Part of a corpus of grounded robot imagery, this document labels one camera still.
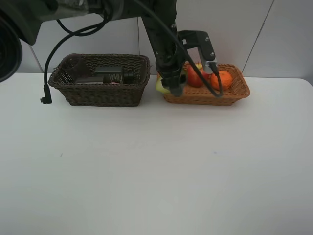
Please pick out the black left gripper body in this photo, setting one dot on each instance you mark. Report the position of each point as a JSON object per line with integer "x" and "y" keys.
{"x": 162, "y": 33}

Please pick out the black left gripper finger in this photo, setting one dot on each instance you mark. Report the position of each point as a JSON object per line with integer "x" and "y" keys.
{"x": 177, "y": 86}
{"x": 165, "y": 83}

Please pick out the halved avocado with pit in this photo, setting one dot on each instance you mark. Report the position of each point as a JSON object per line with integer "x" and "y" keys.
{"x": 160, "y": 88}

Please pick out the red yellow apple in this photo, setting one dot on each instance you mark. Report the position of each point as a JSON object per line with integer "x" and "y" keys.
{"x": 193, "y": 79}

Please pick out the orange mandarin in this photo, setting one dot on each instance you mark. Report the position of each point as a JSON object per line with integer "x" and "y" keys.
{"x": 226, "y": 80}

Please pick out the dark green pump bottle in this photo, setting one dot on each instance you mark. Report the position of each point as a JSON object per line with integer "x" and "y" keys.
{"x": 114, "y": 74}

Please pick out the brown translucent cup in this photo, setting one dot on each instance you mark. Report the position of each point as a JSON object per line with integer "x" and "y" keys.
{"x": 90, "y": 80}

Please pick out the purple translucent cup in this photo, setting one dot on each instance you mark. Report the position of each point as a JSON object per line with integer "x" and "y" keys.
{"x": 75, "y": 66}

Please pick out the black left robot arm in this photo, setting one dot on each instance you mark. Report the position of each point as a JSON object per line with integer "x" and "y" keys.
{"x": 20, "y": 20}

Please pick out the orange wicker basket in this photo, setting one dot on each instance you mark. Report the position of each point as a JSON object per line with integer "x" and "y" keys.
{"x": 202, "y": 96}

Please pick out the dark brown wicker basket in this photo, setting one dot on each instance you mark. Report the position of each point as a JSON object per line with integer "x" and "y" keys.
{"x": 105, "y": 95}

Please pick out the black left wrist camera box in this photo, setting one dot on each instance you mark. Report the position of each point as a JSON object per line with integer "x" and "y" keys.
{"x": 201, "y": 41}

